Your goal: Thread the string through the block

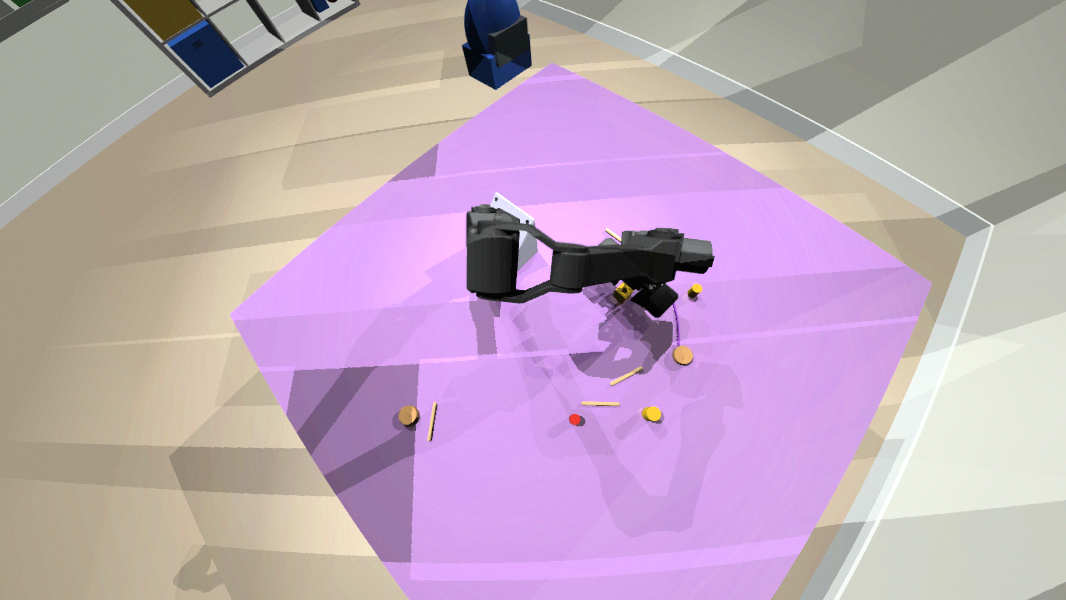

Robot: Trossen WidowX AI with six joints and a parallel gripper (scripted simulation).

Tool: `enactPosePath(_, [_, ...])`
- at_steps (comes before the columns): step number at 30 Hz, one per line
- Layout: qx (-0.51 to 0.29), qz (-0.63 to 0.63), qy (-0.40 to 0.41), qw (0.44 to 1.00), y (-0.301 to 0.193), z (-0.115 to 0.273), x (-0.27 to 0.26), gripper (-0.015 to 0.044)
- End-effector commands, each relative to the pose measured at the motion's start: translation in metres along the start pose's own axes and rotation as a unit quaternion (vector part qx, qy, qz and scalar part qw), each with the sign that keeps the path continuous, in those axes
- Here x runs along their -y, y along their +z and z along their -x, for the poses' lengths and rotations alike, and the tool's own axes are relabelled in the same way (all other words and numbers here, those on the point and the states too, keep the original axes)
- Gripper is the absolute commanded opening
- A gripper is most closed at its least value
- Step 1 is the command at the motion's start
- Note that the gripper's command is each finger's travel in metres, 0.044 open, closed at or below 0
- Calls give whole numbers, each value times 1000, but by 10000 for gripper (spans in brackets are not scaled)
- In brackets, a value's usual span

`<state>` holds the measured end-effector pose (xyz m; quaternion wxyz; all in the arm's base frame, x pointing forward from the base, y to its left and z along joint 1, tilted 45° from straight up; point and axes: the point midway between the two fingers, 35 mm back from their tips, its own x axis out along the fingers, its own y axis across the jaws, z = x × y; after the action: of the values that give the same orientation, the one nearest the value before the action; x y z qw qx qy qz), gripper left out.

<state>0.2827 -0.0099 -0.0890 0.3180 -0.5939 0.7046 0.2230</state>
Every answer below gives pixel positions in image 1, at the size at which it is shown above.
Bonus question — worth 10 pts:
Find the yellow wooden block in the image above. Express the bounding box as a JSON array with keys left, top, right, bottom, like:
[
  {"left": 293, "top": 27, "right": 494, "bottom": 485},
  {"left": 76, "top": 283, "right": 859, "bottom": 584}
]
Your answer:
[{"left": 613, "top": 282, "right": 633, "bottom": 303}]

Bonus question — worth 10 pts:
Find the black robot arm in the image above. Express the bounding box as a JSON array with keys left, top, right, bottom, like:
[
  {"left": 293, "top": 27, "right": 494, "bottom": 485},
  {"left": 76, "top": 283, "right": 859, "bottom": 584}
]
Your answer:
[{"left": 466, "top": 204, "right": 715, "bottom": 304}]

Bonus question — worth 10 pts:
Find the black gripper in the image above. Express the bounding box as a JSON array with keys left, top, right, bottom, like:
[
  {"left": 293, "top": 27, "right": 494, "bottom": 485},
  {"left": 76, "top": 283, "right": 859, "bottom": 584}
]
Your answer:
[{"left": 598, "top": 238, "right": 679, "bottom": 318}]

